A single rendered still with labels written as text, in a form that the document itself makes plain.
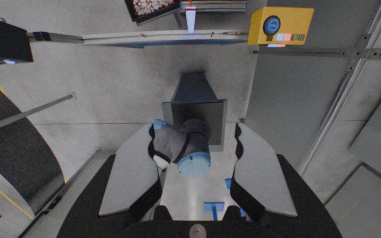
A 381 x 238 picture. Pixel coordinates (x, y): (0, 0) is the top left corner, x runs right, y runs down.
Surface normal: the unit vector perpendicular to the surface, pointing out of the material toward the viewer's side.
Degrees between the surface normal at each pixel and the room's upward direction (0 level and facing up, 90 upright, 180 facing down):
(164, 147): 58
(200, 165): 6
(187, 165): 6
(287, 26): 0
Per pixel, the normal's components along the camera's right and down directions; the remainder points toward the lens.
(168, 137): 0.44, -0.37
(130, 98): 0.00, 0.47
